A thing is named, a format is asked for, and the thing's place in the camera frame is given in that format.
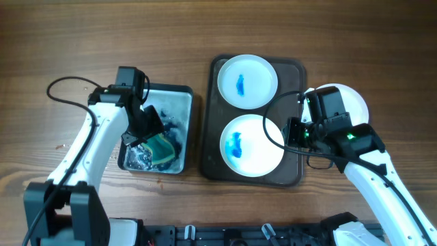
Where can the black metal water tray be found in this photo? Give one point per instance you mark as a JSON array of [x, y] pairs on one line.
[[174, 105]]

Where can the white plate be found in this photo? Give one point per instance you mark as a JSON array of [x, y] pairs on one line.
[[246, 145], [247, 81], [355, 109]]

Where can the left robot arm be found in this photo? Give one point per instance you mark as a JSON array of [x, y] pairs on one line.
[[66, 209]]

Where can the brown plastic tray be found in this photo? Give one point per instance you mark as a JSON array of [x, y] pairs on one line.
[[219, 113]]

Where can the white plate top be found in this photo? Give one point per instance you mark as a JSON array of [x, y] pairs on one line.
[[247, 81]]

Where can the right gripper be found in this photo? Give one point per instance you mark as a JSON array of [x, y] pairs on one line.
[[291, 137]]

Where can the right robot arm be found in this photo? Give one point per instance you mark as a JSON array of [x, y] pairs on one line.
[[360, 154]]

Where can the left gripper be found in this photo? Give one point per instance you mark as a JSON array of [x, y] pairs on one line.
[[156, 127]]

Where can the green yellow sponge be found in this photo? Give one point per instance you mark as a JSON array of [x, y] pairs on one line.
[[160, 148]]

